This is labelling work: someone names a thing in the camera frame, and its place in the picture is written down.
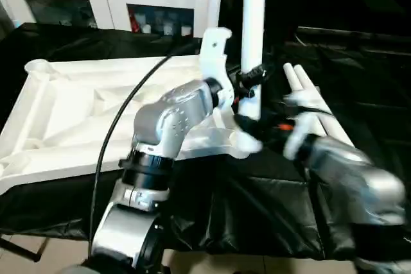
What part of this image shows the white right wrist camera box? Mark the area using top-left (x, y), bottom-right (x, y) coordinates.
top-left (281, 91), bottom-right (323, 160)

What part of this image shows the white plastic table top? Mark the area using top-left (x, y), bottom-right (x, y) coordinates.
top-left (0, 56), bottom-right (259, 195)

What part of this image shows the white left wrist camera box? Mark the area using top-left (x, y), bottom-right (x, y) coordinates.
top-left (197, 27), bottom-right (234, 107)

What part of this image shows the black work mat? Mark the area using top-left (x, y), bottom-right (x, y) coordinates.
top-left (0, 22), bottom-right (411, 263)

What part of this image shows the white plastic table leg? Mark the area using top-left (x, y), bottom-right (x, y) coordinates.
top-left (206, 0), bottom-right (226, 64)
top-left (283, 62), bottom-right (335, 140)
top-left (233, 0), bottom-right (268, 157)
top-left (292, 64), bottom-right (355, 148)

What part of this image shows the red bottle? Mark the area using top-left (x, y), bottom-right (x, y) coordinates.
top-left (130, 12), bottom-right (141, 34)

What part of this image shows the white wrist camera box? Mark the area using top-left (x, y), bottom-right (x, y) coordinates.
top-left (281, 91), bottom-right (323, 160)
top-left (197, 27), bottom-right (234, 107)

